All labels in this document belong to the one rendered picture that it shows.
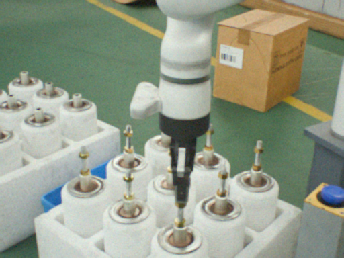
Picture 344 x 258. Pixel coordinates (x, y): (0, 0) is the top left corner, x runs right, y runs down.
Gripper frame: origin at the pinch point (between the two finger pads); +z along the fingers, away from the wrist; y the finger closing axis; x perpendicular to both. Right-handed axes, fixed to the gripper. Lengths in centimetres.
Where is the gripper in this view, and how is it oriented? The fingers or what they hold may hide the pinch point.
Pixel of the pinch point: (182, 189)
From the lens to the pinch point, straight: 78.6
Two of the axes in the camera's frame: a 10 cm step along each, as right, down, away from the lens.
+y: 0.8, -4.6, 8.8
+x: -10.0, -0.5, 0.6
